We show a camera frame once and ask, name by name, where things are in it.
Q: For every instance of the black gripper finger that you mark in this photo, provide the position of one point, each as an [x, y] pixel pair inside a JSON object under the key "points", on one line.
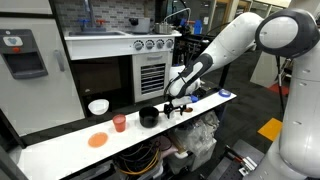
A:
{"points": [[182, 109], [169, 113]]}

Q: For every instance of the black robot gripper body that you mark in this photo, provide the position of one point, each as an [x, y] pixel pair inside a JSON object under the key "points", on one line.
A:
{"points": [[179, 102]]}

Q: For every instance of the small white bowl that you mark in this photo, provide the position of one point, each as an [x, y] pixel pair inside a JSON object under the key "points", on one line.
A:
{"points": [[99, 107]]}

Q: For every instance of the clear plastic bag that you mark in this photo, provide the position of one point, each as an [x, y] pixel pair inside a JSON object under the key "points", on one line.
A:
{"points": [[197, 135]]}

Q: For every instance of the orange plastic cup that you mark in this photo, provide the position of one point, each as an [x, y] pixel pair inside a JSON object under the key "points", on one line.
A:
{"points": [[119, 122]]}

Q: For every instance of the toy kitchen stove oven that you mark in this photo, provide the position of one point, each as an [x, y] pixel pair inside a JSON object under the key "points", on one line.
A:
{"points": [[120, 67]]}

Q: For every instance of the orange flat lid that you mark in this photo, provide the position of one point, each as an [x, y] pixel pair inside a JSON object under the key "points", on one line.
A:
{"points": [[97, 139]]}

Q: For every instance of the silver pot on stove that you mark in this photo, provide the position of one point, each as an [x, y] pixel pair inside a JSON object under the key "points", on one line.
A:
{"points": [[163, 28]]}

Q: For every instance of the toy white refrigerator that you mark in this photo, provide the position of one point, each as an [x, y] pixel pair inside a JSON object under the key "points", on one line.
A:
{"points": [[37, 89]]}

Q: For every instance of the clear bin with cables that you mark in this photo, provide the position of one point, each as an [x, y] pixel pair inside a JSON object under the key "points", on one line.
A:
{"points": [[137, 160]]}

